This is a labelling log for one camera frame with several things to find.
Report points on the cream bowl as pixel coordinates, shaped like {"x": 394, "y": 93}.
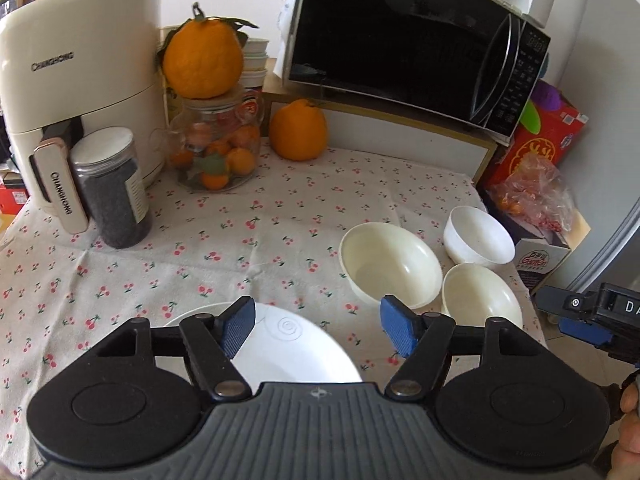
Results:
{"x": 475, "y": 295}
{"x": 390, "y": 265}

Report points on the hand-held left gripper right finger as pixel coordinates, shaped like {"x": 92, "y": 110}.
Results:
{"x": 400, "y": 329}

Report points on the glass jar of small oranges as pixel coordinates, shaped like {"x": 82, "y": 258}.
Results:
{"x": 220, "y": 160}

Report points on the purple toy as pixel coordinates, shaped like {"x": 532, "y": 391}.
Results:
{"x": 547, "y": 97}

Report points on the person's right hand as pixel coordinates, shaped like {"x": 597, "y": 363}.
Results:
{"x": 627, "y": 450}

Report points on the white bowl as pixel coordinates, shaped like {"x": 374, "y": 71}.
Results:
{"x": 480, "y": 232}

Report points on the grey refrigerator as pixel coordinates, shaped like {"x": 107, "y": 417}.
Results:
{"x": 610, "y": 240}

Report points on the clear jar of dark grains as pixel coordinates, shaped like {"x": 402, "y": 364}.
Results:
{"x": 115, "y": 200}

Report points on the plastic bag of snacks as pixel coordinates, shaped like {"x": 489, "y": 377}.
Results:
{"x": 530, "y": 195}

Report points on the large orange with leaves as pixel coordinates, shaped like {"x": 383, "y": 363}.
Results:
{"x": 202, "y": 60}

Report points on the cherry print tablecloth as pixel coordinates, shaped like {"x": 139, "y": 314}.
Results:
{"x": 250, "y": 240}

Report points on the red cardboard box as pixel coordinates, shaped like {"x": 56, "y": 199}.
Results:
{"x": 545, "y": 145}

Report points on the cream air fryer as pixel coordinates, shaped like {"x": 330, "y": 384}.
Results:
{"x": 75, "y": 60}

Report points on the white plate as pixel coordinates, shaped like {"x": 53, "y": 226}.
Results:
{"x": 290, "y": 355}

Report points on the dark blue cardboard box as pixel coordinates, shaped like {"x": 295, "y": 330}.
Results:
{"x": 540, "y": 260}

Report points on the small red box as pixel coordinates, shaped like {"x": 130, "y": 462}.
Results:
{"x": 10, "y": 197}

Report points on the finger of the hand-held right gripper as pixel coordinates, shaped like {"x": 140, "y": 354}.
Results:
{"x": 565, "y": 302}
{"x": 580, "y": 331}

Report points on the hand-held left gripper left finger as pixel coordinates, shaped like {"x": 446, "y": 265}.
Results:
{"x": 237, "y": 329}

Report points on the wooden microwave stand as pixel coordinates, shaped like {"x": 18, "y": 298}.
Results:
{"x": 400, "y": 135}

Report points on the stack of white cups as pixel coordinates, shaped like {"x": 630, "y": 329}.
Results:
{"x": 255, "y": 62}

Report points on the black microwave oven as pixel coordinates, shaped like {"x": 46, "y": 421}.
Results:
{"x": 400, "y": 35}

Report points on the green toy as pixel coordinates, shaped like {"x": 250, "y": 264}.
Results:
{"x": 530, "y": 120}

